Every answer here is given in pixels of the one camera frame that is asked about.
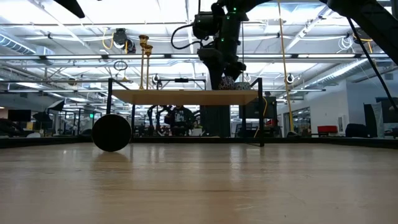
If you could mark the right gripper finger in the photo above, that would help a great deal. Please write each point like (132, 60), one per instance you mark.
(238, 75)
(216, 74)

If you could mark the red floral candle tin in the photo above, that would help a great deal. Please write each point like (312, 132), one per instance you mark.
(226, 84)

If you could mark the small wooden shelf black legs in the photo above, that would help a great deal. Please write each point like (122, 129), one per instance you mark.
(186, 97)

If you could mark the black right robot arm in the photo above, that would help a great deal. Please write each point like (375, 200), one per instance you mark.
(373, 25)

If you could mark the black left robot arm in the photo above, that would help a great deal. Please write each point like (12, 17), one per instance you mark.
(73, 6)

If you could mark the small black ceiling reel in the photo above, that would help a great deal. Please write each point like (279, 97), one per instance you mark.
(155, 79)
(289, 78)

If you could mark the person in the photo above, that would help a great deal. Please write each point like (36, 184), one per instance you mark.
(180, 118)

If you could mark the red seat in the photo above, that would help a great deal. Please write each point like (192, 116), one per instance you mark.
(327, 129)

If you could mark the black chair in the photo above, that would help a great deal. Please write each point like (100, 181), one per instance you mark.
(356, 130)

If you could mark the black and white panel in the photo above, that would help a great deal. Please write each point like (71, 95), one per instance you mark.
(370, 119)

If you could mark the black studio softbox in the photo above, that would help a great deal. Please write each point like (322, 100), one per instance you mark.
(57, 105)

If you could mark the black monitor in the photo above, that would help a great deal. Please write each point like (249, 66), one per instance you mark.
(19, 115)

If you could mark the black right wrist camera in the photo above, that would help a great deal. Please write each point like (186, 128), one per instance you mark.
(205, 25)

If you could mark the black aluminium table frame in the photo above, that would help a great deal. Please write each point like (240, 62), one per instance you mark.
(342, 142)

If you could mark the large dark wall screen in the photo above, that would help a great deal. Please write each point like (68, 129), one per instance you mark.
(385, 113)

